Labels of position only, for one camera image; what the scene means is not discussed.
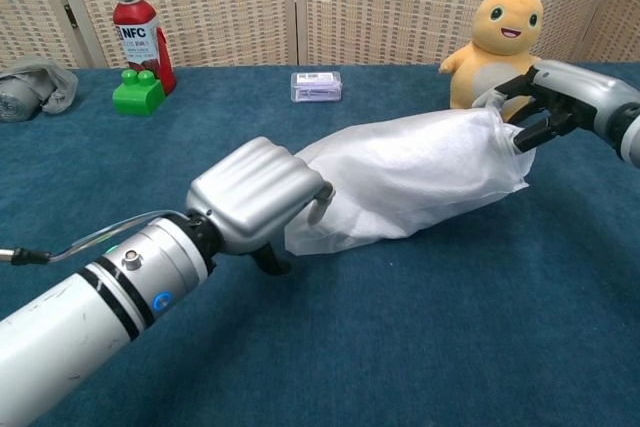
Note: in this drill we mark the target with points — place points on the orange plush dinosaur toy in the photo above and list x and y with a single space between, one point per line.
500 22

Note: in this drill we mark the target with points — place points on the red NFC juice bottle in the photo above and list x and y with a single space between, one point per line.
137 22

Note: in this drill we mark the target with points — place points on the small clear purple box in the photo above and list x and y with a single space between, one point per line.
317 87

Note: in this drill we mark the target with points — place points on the white cloth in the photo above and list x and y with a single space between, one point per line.
400 167

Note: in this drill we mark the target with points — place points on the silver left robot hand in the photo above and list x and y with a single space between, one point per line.
250 187

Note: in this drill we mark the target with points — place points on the green toy building brick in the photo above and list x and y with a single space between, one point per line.
137 99

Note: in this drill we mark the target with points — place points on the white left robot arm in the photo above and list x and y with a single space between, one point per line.
60 327

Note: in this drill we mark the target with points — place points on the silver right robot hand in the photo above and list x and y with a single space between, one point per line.
585 92

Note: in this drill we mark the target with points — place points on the teal tablecloth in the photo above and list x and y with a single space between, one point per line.
400 337

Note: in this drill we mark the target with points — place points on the translucent white plastic bag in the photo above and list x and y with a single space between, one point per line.
310 242

